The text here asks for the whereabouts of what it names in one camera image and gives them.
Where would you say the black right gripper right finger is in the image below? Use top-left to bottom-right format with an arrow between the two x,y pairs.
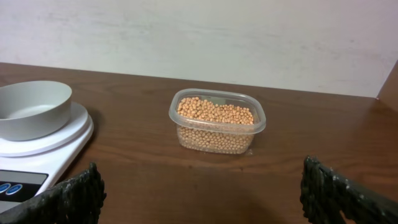
300,156 -> 397,224

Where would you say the white digital kitchen scale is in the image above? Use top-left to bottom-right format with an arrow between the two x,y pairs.
1,102 -> 94,212

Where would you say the grey round bowl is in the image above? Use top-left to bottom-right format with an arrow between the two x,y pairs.
1,81 -> 72,141

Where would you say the pile of soybeans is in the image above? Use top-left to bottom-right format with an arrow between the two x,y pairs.
177,96 -> 254,154

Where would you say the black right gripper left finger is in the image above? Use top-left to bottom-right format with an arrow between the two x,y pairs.
1,162 -> 106,224

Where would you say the clear plastic container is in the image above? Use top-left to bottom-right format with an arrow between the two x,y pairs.
169,88 -> 266,154

